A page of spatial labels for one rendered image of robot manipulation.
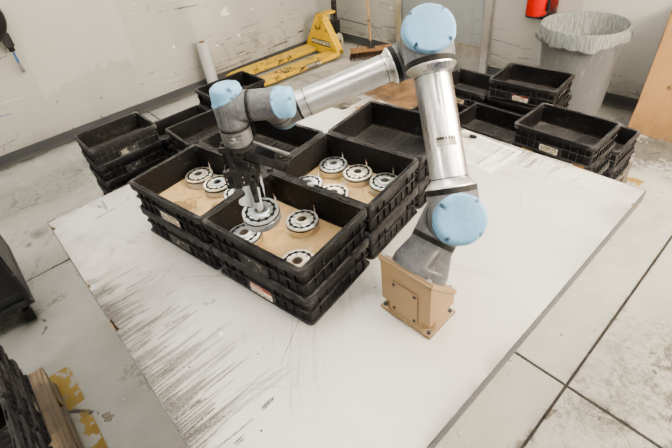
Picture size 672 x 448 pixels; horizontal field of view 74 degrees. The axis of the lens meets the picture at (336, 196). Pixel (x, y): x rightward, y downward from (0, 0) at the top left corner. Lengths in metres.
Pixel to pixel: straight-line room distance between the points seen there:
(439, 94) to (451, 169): 0.17
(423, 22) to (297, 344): 0.86
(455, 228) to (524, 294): 0.46
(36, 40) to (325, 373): 3.72
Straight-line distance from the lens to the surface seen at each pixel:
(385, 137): 1.83
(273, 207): 1.23
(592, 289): 2.48
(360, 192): 1.52
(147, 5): 4.61
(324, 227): 1.40
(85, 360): 2.51
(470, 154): 1.96
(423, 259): 1.13
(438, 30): 1.05
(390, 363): 1.22
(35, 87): 4.46
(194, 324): 1.42
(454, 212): 0.99
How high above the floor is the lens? 1.73
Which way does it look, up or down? 36 degrees down
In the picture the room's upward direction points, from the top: 7 degrees counter-clockwise
